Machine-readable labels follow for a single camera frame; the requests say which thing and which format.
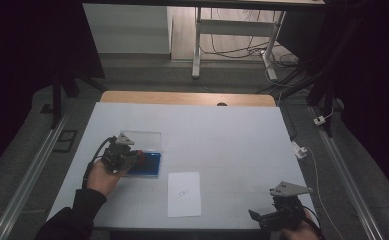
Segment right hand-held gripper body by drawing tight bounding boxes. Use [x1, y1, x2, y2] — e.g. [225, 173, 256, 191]
[260, 180, 314, 233]

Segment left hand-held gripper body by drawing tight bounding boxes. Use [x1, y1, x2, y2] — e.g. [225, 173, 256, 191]
[101, 131, 140, 175]

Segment blue ink pad case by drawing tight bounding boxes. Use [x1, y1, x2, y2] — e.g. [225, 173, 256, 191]
[119, 130, 163, 179]

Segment white paper sheet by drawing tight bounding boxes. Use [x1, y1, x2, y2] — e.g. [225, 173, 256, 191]
[167, 171, 203, 218]

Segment person's right hand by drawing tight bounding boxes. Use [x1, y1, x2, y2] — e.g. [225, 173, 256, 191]
[277, 216, 323, 240]

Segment person's left hand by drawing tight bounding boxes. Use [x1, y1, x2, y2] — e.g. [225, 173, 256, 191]
[86, 159, 130, 198]

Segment white plug adapter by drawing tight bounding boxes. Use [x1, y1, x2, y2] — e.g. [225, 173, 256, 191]
[291, 140, 309, 160]

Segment wooden table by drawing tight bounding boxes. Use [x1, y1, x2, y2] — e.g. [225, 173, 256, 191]
[100, 90, 277, 108]

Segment white table mat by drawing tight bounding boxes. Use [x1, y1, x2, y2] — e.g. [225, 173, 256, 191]
[46, 101, 316, 231]

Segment black tripod stand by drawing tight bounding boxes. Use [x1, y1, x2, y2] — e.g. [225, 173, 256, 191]
[50, 66, 108, 130]

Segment small white connector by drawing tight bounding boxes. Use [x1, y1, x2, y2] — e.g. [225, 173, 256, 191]
[313, 109, 336, 127]

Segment black metal stand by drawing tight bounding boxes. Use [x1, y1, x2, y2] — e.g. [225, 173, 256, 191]
[281, 0, 366, 138]

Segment grey panel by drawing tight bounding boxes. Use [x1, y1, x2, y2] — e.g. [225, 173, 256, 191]
[82, 3, 172, 55]

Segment dark curtain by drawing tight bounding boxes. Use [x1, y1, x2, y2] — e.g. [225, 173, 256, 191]
[0, 0, 106, 181]
[325, 0, 389, 204]

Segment white-legged desk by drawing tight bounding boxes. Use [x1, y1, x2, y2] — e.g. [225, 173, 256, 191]
[81, 0, 326, 82]

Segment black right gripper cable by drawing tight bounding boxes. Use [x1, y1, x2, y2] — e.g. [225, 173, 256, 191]
[302, 205, 326, 240]

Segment white cable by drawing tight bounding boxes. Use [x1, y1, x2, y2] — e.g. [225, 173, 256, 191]
[305, 147, 345, 240]

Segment black floor frame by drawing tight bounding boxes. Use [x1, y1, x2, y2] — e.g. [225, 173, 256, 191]
[53, 129, 79, 154]

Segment aluminium rail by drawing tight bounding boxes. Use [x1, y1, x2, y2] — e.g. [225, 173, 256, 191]
[0, 103, 75, 240]
[310, 106, 385, 240]

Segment black floor cables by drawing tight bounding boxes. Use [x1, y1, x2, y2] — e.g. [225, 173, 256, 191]
[200, 8, 300, 69]

